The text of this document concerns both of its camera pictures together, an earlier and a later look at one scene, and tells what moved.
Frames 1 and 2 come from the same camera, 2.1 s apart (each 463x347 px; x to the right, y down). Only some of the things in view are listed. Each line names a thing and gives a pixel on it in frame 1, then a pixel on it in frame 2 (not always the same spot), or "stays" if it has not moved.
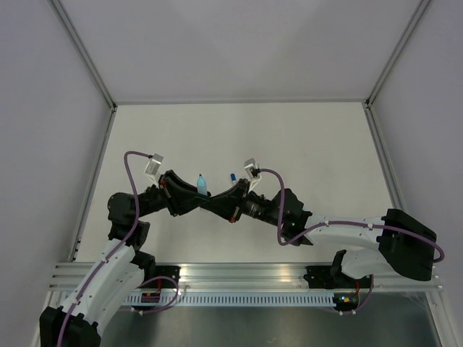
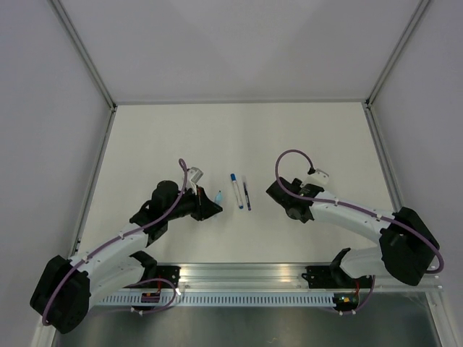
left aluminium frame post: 78,43 stays
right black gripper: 226,204 → 297,182
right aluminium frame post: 398,50 stays
